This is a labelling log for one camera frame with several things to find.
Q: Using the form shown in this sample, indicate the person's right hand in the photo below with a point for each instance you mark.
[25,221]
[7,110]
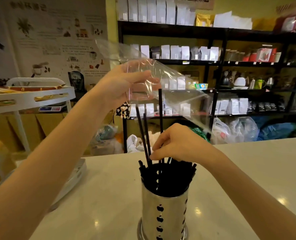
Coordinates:
[183,144]

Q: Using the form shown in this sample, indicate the person's left hand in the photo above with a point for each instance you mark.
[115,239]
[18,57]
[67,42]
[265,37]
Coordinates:
[118,84]

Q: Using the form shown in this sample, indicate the person's left thumb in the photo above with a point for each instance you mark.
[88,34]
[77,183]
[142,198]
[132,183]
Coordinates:
[139,75]

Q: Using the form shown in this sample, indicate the person's right fingers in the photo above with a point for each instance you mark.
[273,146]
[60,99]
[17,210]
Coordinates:
[163,149]

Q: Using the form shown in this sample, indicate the long black straw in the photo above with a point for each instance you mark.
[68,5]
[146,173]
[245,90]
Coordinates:
[147,132]
[141,127]
[160,109]

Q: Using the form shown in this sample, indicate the clear plastic bag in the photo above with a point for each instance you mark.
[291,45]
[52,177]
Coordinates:
[178,82]

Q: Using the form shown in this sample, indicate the person's left forearm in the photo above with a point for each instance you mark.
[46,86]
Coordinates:
[45,157]

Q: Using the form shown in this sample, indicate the person's right forearm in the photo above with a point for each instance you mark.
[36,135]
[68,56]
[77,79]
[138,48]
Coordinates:
[250,197]

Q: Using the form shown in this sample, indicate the bunch of black straws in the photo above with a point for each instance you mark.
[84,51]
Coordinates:
[166,177]

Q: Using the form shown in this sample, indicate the small white plastic bag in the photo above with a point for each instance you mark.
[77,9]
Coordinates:
[134,143]

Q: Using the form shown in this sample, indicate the row of white boxed packets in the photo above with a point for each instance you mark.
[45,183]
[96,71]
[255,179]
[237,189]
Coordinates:
[150,109]

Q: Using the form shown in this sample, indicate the black white patterned tag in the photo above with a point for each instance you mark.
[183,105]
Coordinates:
[122,111]

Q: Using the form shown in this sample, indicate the row of white labelled packets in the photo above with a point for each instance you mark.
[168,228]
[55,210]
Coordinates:
[180,82]

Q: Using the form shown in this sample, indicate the row of small white packets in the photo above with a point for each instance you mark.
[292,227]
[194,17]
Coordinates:
[185,52]

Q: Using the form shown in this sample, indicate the small green yellow box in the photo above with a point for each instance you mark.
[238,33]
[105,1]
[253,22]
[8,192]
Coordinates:
[202,86]

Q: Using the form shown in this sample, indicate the perforated steel straw holder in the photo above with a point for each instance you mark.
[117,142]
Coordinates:
[163,214]

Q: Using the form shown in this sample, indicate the row of tall white packets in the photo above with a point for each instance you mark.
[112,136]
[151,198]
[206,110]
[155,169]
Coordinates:
[153,9]

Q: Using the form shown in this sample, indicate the white plastic bags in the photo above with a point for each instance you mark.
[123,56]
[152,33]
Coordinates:
[238,129]

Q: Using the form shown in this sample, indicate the group of white coffee bags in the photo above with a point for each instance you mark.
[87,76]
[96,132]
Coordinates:
[234,106]

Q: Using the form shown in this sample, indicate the gold foil packet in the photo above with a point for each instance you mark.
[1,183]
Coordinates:
[205,20]

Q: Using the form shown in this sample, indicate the black kettle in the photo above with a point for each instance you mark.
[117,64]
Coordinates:
[227,79]

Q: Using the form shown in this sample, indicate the black metal shelving unit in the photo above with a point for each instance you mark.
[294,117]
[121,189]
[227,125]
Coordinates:
[220,34]

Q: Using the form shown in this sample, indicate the small digital scale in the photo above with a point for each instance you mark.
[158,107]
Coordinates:
[50,108]

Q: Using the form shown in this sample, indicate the white countertop appliance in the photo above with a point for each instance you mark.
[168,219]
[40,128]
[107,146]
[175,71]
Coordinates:
[72,179]

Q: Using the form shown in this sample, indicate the white kettle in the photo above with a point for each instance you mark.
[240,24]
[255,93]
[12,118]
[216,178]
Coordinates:
[240,82]

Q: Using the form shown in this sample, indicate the pile of white paper bags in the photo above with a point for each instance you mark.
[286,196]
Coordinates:
[233,21]

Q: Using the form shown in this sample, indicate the cardboard boxes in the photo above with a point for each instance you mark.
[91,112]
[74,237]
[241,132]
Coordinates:
[45,129]

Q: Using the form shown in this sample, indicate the steel pitcher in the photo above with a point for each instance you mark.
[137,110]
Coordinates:
[252,83]

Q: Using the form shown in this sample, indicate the row of black packets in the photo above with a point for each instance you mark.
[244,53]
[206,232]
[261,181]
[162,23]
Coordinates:
[266,106]

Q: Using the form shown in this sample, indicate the white trolley cart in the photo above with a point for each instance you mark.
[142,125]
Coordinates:
[25,98]

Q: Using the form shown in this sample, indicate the blue plastic bag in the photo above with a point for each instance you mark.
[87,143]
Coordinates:
[278,131]

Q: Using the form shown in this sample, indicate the green cup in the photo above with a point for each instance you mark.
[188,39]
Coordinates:
[259,84]

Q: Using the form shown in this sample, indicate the gold foil bags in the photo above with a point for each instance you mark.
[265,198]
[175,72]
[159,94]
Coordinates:
[20,91]

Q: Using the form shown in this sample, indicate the group of red boxes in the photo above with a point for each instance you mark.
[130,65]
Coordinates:
[264,54]

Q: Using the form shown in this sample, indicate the small steel kettle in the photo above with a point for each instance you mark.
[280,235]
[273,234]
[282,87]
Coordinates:
[270,81]

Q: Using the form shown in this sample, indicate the illustrated wall poster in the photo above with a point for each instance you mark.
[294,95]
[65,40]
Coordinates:
[50,39]

